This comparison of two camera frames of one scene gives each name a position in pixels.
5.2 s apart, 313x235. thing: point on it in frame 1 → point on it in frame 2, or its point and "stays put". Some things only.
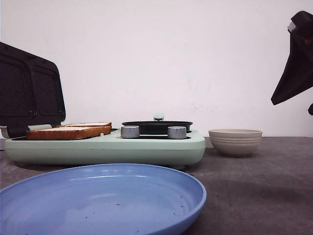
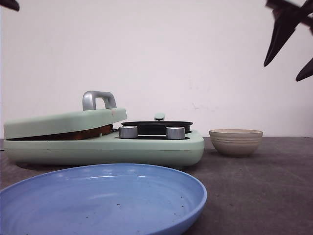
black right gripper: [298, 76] → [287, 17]
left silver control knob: [129, 131] stays put
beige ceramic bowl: [235, 143] stays put
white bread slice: [68, 133] stays put
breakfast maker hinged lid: [31, 92] → [99, 109]
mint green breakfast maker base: [112, 149] stays put
